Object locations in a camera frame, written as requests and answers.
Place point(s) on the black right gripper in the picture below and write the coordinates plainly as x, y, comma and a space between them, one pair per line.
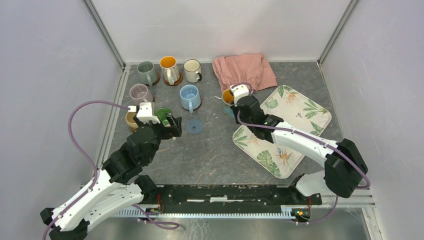
235, 111

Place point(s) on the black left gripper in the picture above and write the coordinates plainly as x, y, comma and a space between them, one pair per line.
175, 130

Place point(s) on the floral mug green inside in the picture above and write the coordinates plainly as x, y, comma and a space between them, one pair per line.
162, 113

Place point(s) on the blue butterfly mug orange inside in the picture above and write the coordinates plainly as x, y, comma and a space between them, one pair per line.
227, 100

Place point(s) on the light blue ceramic mug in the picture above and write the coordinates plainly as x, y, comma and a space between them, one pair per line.
189, 93

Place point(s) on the beige ceramic mug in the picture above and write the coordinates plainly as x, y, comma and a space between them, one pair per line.
130, 121

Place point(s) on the floral leaf print tray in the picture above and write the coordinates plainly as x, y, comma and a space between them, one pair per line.
299, 114

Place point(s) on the lilac ceramic mug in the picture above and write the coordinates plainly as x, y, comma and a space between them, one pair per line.
139, 93

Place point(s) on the grey green ceramic mug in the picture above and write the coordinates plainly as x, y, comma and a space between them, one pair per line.
144, 67

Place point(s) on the white mug black rim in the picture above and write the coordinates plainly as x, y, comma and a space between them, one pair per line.
192, 70

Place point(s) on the white mug orange inside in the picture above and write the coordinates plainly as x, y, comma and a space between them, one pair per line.
170, 69

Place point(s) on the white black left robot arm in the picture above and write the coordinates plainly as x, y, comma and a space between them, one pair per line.
117, 185

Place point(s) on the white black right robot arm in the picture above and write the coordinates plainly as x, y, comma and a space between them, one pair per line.
344, 169

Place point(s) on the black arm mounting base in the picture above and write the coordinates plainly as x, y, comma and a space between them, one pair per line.
222, 199

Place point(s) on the light blue round coaster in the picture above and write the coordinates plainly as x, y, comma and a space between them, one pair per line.
194, 126

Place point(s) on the brown wooden coaster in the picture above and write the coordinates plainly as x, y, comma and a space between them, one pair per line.
191, 106
175, 83
150, 78

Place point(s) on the pink folded cloth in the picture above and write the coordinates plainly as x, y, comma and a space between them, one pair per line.
252, 68

